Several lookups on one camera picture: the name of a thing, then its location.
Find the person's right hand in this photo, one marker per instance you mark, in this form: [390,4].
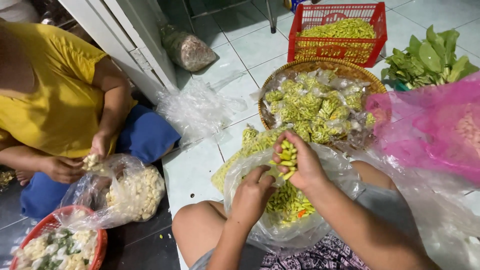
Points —
[305,165]

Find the person's left hand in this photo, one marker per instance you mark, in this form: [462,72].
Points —
[249,195]

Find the person's right fingers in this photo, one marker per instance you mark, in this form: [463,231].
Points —
[285,144]

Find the person's left fingers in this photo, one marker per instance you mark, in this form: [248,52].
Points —
[262,176]

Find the handful of green chilies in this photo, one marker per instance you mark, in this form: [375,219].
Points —
[288,159]

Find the large clear bag of chilies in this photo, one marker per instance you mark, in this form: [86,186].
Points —
[288,204]

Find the pile of small chili packets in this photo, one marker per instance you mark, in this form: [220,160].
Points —
[315,107]

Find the person's legs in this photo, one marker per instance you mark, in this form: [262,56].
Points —
[202,232]

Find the round woven bamboo tray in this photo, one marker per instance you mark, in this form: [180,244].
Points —
[322,63]

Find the pile of empty clear bags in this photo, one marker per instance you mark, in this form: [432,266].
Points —
[198,108]

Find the red plastic crate of chilies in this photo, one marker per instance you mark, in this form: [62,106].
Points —
[337,33]

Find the metal table leg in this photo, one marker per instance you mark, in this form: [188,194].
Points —
[270,15]

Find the clear bag of garlic cloves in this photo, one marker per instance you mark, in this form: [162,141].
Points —
[131,191]

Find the clear bag of shallots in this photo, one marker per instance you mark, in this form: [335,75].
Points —
[187,48]

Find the pink plastic bag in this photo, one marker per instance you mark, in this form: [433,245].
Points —
[427,127]

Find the bunch of leafy greens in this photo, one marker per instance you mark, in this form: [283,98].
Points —
[427,56]

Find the large clear plastic sheet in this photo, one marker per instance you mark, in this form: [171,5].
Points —
[442,217]

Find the white door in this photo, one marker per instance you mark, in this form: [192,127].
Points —
[123,41]

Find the red round basket of packets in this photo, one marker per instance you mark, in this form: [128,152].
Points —
[62,245]

